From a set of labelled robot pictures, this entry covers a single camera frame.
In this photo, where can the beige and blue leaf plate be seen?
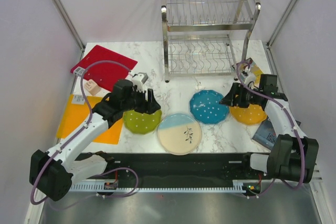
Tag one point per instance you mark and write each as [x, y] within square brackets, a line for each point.
[179, 134]

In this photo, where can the white cable duct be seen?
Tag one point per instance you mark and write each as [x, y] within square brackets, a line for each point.
[108, 186]

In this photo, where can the blue polka dot plate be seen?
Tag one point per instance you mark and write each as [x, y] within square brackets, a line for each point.
[205, 107]

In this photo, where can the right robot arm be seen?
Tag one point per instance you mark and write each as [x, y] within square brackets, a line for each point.
[293, 156]

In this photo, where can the orange cutting mat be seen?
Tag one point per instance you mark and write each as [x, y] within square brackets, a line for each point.
[75, 113]

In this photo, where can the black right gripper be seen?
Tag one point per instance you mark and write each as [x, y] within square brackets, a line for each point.
[229, 99]

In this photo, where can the dark blue 1984 book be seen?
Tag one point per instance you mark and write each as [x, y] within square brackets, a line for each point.
[265, 134]

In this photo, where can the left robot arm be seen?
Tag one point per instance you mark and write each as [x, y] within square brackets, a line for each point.
[54, 171]

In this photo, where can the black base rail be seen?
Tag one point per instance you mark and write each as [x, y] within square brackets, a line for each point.
[191, 170]

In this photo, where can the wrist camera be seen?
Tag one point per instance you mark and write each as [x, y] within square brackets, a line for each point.
[139, 79]
[247, 77]

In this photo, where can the yellow polka dot plate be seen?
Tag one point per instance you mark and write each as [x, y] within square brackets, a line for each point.
[254, 114]

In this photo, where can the green polka dot plate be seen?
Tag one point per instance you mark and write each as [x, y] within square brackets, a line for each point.
[141, 123]

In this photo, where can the small beige block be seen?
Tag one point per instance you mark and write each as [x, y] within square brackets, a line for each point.
[92, 87]

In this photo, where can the stainless steel dish rack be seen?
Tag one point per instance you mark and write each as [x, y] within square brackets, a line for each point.
[206, 37]

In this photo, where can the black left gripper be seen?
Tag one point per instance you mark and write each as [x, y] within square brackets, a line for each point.
[148, 107]

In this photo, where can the colourful illustrated book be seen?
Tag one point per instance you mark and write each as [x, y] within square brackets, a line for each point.
[250, 66]

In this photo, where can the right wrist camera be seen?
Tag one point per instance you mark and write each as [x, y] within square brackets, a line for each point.
[247, 77]

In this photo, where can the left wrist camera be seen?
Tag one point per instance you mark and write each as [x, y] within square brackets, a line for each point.
[139, 79]

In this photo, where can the red cutting mat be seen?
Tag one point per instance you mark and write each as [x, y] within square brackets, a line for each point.
[104, 74]

